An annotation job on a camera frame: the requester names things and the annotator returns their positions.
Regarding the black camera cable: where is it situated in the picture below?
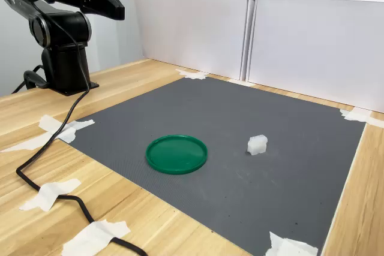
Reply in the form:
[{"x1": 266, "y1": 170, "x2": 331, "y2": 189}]
[{"x1": 16, "y1": 0, "x2": 149, "y2": 256}]

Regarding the small white plastic terminal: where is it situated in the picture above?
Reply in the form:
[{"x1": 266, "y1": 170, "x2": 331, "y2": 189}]
[{"x1": 247, "y1": 135, "x2": 269, "y2": 156}]

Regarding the dark grey mat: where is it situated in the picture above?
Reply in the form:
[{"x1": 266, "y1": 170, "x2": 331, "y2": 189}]
[{"x1": 68, "y1": 76, "x2": 367, "y2": 256}]

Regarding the white masking tape piece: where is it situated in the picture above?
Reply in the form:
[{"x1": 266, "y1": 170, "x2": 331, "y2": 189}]
[
  {"x1": 265, "y1": 231, "x2": 319, "y2": 256},
  {"x1": 338, "y1": 107, "x2": 384, "y2": 127},
  {"x1": 227, "y1": 79, "x2": 256, "y2": 88},
  {"x1": 38, "y1": 114, "x2": 95, "y2": 144},
  {"x1": 19, "y1": 177, "x2": 82, "y2": 212},
  {"x1": 175, "y1": 68, "x2": 211, "y2": 80},
  {"x1": 0, "y1": 132, "x2": 56, "y2": 153},
  {"x1": 61, "y1": 219, "x2": 132, "y2": 256}
]

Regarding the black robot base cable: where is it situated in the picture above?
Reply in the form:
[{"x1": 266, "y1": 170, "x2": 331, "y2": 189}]
[{"x1": 11, "y1": 63, "x2": 50, "y2": 95}]

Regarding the round green lid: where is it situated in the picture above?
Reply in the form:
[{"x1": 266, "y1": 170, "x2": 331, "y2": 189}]
[{"x1": 145, "y1": 134, "x2": 209, "y2": 176}]

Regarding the white partition panel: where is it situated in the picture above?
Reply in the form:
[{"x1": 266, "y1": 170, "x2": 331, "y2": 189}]
[
  {"x1": 131, "y1": 0, "x2": 265, "y2": 83},
  {"x1": 245, "y1": 0, "x2": 384, "y2": 113}
]

